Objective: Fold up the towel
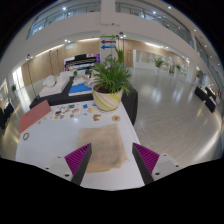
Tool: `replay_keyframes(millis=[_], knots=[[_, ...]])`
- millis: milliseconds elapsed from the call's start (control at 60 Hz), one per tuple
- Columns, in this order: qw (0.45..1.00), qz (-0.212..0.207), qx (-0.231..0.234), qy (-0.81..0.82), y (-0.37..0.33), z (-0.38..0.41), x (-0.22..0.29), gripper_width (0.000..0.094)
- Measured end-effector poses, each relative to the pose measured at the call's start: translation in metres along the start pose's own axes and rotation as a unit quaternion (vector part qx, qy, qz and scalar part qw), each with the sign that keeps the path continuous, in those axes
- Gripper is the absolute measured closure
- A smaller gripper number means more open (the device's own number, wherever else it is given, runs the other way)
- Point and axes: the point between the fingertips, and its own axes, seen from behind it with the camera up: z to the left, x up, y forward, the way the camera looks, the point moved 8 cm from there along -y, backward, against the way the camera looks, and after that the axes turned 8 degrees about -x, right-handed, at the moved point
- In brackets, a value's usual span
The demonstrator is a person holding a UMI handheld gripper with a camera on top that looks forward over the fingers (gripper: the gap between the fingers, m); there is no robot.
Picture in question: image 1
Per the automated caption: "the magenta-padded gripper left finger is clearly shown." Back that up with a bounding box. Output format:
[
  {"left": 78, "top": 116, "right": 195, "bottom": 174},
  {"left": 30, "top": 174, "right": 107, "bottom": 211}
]
[{"left": 43, "top": 142, "right": 93, "bottom": 186}]

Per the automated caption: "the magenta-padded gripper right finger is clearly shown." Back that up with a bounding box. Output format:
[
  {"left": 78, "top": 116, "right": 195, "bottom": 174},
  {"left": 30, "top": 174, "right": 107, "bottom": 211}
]
[{"left": 131, "top": 142, "right": 181, "bottom": 186}]

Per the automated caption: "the beige knitted towel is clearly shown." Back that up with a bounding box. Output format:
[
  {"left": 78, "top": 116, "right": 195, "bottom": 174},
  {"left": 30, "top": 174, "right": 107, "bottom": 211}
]
[{"left": 76, "top": 123, "right": 130, "bottom": 174}]

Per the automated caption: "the white sheet with colourful stickers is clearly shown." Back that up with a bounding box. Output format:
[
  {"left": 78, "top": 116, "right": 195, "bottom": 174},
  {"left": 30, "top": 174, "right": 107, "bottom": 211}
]
[{"left": 51, "top": 102, "right": 97, "bottom": 121}]

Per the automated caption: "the pink flat board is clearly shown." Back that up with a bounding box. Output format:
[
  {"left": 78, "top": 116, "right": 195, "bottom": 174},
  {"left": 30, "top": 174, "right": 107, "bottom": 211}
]
[{"left": 18, "top": 99, "right": 53, "bottom": 135}]

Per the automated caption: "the potted plant in striped pot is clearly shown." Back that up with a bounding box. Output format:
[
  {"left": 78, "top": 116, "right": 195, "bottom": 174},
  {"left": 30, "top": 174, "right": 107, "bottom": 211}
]
[{"left": 90, "top": 49, "right": 134, "bottom": 114}]

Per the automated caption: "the blue sheet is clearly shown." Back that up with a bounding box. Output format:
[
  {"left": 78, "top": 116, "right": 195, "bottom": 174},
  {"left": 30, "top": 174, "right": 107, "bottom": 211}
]
[{"left": 67, "top": 82, "right": 94, "bottom": 98}]

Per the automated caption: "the group of black chairs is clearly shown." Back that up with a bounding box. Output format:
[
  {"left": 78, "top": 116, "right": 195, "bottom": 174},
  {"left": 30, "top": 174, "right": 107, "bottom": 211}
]
[
  {"left": 0, "top": 100, "right": 16, "bottom": 130},
  {"left": 193, "top": 85, "right": 218, "bottom": 113}
]

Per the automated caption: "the sign with coloured arrows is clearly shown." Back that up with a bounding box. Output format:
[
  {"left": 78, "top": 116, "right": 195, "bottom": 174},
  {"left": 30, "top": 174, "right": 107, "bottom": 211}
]
[{"left": 99, "top": 34, "right": 118, "bottom": 51}]

